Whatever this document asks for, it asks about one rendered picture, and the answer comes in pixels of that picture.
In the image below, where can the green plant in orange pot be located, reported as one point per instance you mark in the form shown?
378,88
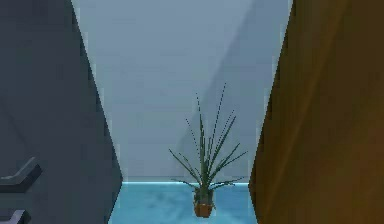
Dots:
203,186

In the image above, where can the brown wooden cupboard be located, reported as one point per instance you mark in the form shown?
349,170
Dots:
326,126

